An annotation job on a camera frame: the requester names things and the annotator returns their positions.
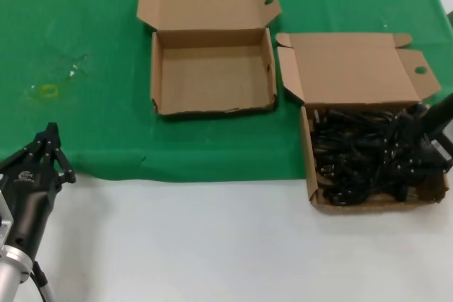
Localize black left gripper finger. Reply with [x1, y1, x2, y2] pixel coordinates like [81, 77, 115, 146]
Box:
[42, 122, 76, 185]
[0, 122, 54, 175]

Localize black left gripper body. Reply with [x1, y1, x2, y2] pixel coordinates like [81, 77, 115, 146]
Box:
[0, 158, 63, 257]

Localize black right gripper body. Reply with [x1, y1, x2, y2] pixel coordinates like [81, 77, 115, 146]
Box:
[423, 93, 453, 142]

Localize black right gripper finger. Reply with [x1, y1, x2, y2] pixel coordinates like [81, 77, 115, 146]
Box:
[423, 137, 453, 175]

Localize torn-rim open cardboard box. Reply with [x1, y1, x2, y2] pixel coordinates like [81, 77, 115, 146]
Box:
[136, 0, 283, 117]

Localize green tablecloth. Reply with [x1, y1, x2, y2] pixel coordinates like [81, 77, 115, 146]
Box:
[0, 0, 453, 185]

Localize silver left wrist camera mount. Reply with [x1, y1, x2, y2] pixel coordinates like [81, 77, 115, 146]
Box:
[0, 190, 14, 246]

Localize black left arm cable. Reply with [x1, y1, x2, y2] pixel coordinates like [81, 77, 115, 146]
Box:
[30, 260, 55, 302]

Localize tangled black power cables heap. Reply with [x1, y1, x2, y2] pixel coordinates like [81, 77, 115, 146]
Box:
[310, 103, 453, 207]

